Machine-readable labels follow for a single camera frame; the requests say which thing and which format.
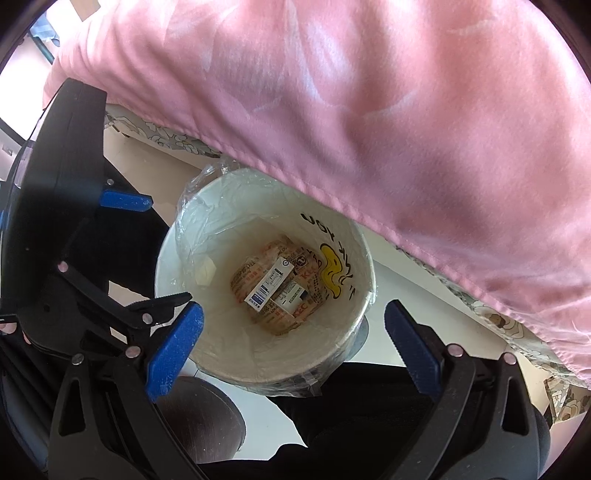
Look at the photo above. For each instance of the brown round stool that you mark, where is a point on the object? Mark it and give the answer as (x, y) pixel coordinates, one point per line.
(203, 415)

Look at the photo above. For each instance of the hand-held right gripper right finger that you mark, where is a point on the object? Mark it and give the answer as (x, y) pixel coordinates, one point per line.
(412, 350)

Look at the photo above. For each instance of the white round bin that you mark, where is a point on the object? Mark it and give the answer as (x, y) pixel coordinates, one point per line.
(277, 355)

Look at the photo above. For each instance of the printed paper wrapper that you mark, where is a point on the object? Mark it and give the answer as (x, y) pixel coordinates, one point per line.
(308, 277)

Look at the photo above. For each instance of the clear plastic bin liner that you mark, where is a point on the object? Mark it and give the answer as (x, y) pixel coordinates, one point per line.
(196, 205)

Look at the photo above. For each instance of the white box dark label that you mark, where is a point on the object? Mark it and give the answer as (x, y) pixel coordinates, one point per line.
(292, 300)

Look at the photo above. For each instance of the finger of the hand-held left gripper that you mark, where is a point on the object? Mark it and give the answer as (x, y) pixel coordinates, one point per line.
(152, 308)
(125, 201)

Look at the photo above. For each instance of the small white paper scrap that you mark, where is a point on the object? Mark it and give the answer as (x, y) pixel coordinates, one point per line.
(206, 272)

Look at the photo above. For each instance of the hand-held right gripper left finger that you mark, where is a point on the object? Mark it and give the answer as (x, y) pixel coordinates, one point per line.
(176, 347)

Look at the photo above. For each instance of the white box blue label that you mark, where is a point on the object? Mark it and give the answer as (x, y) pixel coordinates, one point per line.
(267, 284)

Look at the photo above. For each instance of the pink floral bedsheet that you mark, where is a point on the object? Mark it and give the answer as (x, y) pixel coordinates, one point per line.
(369, 115)

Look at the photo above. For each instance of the person's dark pants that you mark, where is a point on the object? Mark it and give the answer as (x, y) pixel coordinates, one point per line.
(364, 429)

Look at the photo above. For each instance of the person's left hand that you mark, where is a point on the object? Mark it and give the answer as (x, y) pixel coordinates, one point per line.
(5, 328)

